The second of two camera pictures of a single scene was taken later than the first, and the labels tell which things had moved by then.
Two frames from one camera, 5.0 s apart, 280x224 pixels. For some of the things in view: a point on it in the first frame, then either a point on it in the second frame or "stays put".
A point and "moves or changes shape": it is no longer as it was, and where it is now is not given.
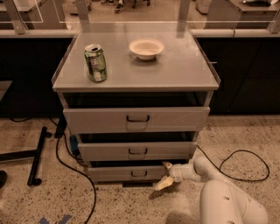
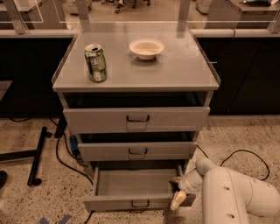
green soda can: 95,62 stays put
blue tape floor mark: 64,220 stays put
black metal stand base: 34,155 stays put
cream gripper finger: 164,182 -> 178,198
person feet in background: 119,4 stays put
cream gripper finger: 167,164 -> 176,178
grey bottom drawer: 129,173 moves or changes shape
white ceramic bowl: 146,48 stays put
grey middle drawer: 141,150 stays put
